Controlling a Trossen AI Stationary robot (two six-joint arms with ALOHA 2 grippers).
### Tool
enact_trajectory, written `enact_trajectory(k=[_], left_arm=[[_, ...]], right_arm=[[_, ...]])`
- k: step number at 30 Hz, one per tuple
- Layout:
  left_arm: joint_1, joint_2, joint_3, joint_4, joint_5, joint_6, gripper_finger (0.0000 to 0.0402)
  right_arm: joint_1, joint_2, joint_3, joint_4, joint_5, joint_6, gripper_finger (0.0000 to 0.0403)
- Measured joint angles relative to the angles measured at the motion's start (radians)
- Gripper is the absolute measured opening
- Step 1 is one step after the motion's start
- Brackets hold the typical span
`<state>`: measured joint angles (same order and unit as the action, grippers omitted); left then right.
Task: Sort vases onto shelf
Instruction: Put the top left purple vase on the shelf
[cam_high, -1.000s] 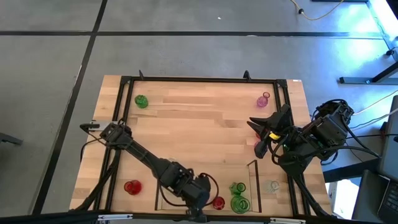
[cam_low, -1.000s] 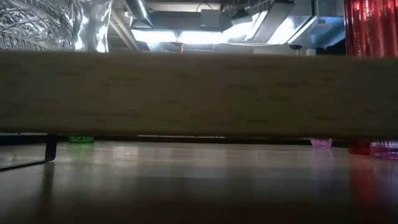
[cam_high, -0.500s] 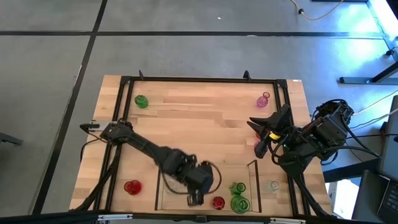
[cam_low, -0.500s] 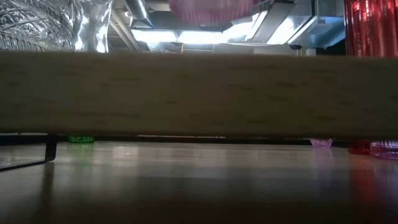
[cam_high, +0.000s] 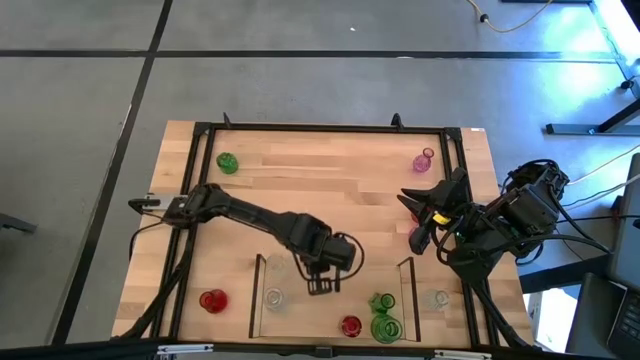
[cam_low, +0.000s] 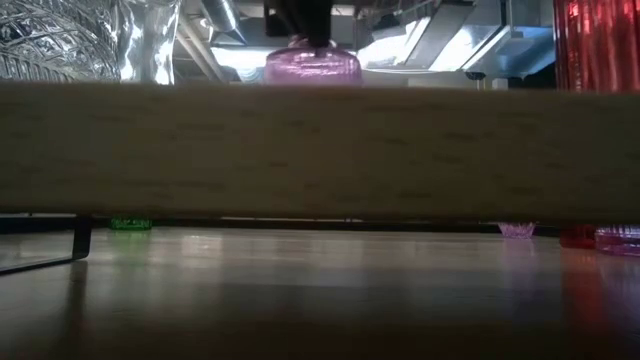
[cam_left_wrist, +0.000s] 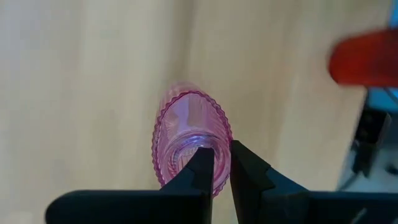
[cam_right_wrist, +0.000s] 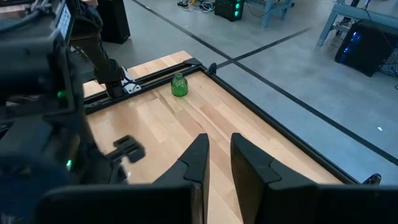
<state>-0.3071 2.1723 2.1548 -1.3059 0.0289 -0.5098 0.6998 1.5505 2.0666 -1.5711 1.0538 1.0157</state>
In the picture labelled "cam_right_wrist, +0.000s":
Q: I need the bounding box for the black aluminium table frame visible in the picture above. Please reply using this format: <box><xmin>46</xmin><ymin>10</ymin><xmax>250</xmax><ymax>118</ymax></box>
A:
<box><xmin>83</xmin><ymin>57</ymin><xmax>382</xmax><ymax>187</ymax></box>

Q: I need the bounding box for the tangle of floor cables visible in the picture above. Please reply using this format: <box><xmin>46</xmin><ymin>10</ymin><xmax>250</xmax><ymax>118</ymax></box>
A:
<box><xmin>176</xmin><ymin>0</ymin><xmax>216</xmax><ymax>14</ymax></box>

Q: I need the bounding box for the lit display screen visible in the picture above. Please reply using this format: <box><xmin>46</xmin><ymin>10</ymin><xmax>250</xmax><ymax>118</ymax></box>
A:
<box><xmin>53</xmin><ymin>1</ymin><xmax>75</xmax><ymax>40</ymax></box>

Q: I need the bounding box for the green ribbed round glass vase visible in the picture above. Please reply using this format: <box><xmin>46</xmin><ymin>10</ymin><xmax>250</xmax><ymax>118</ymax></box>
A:
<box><xmin>170</xmin><ymin>72</ymin><xmax>190</xmax><ymax>98</ymax></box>

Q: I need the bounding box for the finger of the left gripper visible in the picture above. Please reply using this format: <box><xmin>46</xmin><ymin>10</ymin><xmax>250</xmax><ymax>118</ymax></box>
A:
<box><xmin>105</xmin><ymin>135</ymin><xmax>146</xmax><ymax>164</ymax></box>
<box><xmin>108</xmin><ymin>163</ymin><xmax>129</xmax><ymax>185</ymax></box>

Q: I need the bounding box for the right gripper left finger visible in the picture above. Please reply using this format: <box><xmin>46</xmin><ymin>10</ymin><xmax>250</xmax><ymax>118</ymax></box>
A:
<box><xmin>37</xmin><ymin>133</ymin><xmax>210</xmax><ymax>224</ymax></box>

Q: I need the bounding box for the black computer with blue light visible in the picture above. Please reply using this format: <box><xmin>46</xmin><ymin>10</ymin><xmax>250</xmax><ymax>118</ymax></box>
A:
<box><xmin>334</xmin><ymin>19</ymin><xmax>398</xmax><ymax>78</ymax></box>

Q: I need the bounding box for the blue-grey metal bench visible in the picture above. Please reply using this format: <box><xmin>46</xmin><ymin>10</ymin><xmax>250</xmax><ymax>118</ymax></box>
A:
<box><xmin>244</xmin><ymin>0</ymin><xmax>295</xmax><ymax>29</ymax></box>
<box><xmin>316</xmin><ymin>0</ymin><xmax>398</xmax><ymax>48</ymax></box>

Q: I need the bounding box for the black speaker cabinet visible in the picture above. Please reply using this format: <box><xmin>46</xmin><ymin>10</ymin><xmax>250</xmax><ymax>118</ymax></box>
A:
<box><xmin>96</xmin><ymin>0</ymin><xmax>131</xmax><ymax>44</ymax></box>

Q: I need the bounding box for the bundle of dark cables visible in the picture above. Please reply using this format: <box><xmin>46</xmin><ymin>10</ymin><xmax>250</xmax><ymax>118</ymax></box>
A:
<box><xmin>377</xmin><ymin>46</ymin><xmax>398</xmax><ymax>91</ymax></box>

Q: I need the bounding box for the black computer with green lights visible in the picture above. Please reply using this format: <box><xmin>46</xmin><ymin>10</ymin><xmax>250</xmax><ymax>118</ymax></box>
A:
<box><xmin>213</xmin><ymin>0</ymin><xmax>246</xmax><ymax>22</ymax></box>

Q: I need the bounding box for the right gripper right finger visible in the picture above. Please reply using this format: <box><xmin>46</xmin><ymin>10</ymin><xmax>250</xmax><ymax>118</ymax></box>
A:
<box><xmin>230</xmin><ymin>133</ymin><xmax>398</xmax><ymax>224</ymax></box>

